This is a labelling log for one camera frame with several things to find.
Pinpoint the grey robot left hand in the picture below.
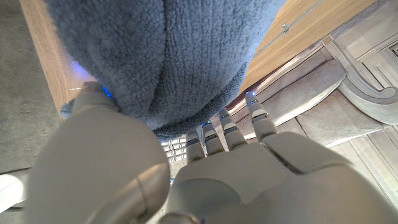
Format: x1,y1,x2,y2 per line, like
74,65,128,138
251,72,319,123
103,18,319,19
24,81,398,224

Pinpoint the blue towel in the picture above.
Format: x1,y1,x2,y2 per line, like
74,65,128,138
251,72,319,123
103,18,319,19
43,0,287,139

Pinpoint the printed sofa room backdrop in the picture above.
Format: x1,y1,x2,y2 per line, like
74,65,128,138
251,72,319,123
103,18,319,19
160,0,398,209

